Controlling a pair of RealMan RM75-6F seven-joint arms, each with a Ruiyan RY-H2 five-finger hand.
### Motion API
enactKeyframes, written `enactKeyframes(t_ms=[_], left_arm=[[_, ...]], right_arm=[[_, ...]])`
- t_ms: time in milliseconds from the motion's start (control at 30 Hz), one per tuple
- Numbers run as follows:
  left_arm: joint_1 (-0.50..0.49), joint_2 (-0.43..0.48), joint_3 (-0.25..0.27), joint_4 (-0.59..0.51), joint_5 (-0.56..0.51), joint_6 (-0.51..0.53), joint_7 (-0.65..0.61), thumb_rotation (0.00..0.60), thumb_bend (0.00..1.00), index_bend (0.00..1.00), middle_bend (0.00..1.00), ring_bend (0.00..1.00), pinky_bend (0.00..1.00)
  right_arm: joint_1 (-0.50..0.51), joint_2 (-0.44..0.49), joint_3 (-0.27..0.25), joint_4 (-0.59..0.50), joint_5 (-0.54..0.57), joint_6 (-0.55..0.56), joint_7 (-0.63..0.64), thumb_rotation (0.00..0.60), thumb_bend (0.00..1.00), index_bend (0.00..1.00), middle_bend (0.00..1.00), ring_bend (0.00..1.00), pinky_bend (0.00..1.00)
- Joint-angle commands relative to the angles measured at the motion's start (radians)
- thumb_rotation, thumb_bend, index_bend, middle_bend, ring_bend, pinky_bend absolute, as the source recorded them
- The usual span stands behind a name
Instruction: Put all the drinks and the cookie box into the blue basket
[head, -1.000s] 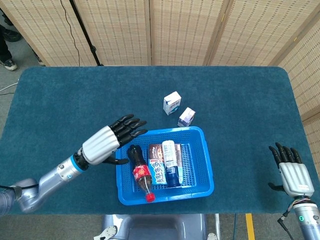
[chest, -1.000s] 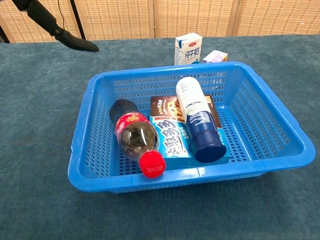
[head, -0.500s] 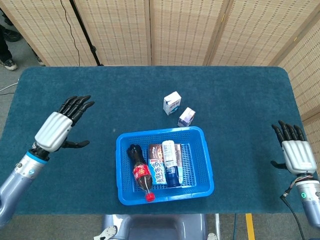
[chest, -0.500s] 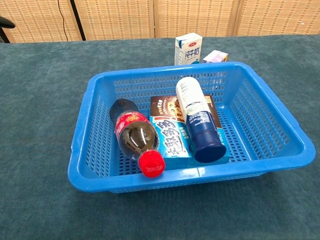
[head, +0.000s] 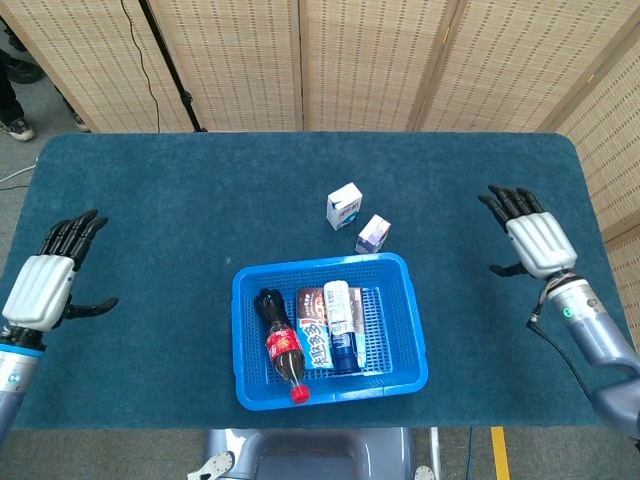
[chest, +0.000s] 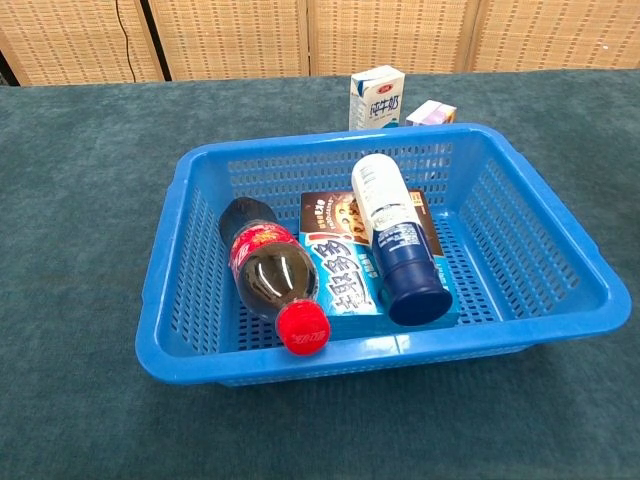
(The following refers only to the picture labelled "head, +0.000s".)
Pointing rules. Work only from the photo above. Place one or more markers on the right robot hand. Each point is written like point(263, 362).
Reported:
point(542, 242)

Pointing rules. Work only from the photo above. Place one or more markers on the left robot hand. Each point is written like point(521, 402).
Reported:
point(37, 290)

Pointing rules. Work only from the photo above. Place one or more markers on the small purple drink carton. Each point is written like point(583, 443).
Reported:
point(372, 235)

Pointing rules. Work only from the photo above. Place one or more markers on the white milk carton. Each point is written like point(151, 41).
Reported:
point(345, 207)

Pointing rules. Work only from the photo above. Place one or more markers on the blue-capped white bottle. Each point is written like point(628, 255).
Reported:
point(342, 320)

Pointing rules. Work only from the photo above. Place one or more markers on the blue snack box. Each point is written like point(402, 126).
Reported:
point(312, 345)

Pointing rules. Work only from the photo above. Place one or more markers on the red-capped cola bottle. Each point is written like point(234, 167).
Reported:
point(282, 350)

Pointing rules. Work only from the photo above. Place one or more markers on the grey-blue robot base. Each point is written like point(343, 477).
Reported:
point(310, 455)

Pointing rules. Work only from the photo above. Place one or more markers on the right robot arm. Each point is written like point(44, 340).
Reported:
point(595, 330)

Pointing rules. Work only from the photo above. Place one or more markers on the blue plastic basket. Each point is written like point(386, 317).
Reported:
point(395, 325)

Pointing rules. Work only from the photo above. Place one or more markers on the bamboo folding screen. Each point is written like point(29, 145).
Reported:
point(615, 150)
point(240, 60)

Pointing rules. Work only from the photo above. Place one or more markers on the teal table cloth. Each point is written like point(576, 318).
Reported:
point(150, 160)

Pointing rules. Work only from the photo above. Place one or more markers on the person in dark trousers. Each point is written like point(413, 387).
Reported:
point(10, 100)

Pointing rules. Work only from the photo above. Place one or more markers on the yellow floor tape strip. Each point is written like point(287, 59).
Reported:
point(500, 455)

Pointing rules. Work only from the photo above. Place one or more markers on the metal table leg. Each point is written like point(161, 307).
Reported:
point(435, 450)

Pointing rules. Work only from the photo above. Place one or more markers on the black tripod pole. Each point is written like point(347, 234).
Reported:
point(170, 65)

